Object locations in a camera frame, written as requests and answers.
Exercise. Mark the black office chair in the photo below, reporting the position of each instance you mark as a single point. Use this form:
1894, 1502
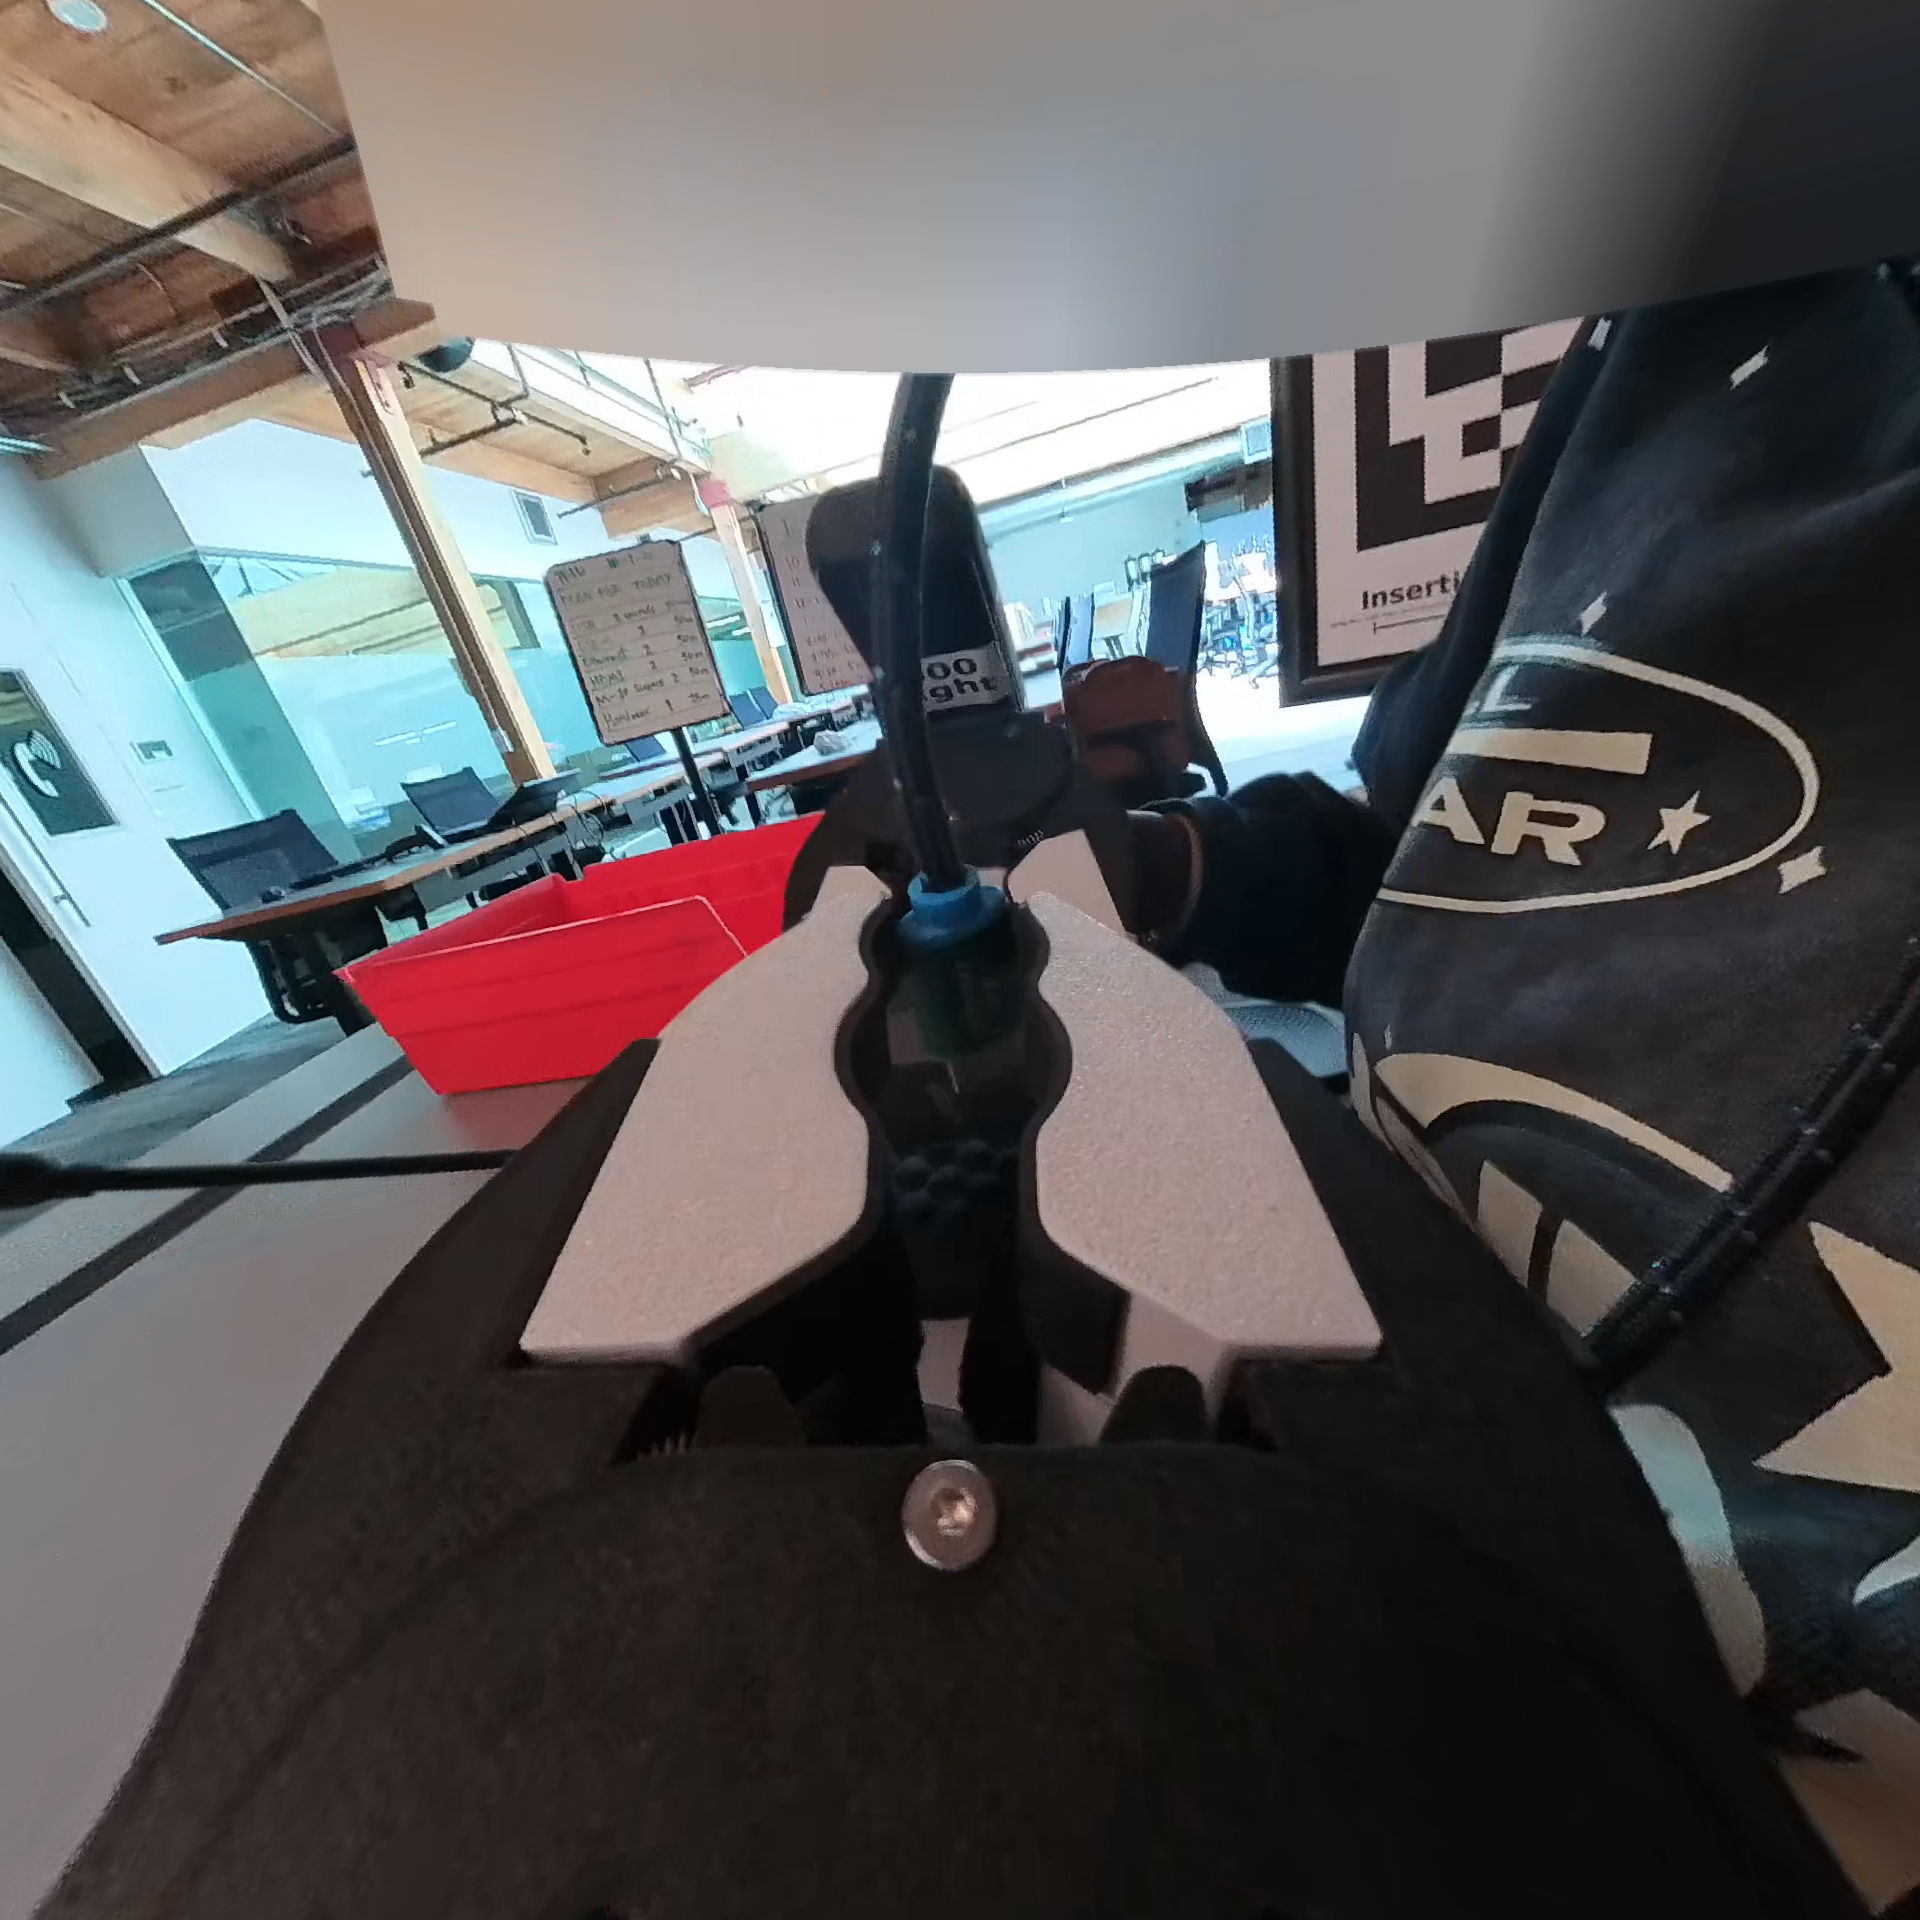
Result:
450, 802
255, 862
1171, 615

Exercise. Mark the person's right hand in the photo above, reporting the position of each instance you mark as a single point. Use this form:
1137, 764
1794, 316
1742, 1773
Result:
1126, 728

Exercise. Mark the black dome camera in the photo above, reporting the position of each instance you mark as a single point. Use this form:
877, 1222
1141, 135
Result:
446, 358

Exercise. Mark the long wooden table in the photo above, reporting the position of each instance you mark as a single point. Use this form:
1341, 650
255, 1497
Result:
346, 892

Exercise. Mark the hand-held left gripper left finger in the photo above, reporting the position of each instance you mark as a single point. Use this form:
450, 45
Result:
720, 1172

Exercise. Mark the framed checker marker sign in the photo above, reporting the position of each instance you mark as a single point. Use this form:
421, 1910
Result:
1336, 600

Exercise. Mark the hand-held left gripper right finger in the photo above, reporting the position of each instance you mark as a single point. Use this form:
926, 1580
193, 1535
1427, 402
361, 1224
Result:
1184, 1172

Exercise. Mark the black door post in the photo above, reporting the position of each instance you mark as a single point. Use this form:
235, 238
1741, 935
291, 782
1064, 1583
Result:
59, 990

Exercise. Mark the dark phone sign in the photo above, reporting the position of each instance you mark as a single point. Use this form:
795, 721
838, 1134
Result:
54, 758

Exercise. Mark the person's right forearm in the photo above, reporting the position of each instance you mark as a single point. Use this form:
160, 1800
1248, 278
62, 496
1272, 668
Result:
1290, 885

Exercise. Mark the white wall vent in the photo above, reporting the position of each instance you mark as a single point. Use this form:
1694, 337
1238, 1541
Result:
538, 517

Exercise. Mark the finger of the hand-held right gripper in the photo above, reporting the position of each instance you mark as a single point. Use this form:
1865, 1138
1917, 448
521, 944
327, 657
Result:
1073, 878

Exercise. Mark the red plastic bin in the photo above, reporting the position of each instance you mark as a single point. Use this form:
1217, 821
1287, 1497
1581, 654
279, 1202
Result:
523, 1005

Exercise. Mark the whiteboard with handwriting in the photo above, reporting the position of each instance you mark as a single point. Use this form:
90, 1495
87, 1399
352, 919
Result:
810, 600
639, 645

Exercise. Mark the wooden column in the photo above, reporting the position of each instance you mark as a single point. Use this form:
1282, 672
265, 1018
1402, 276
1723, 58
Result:
434, 556
751, 600

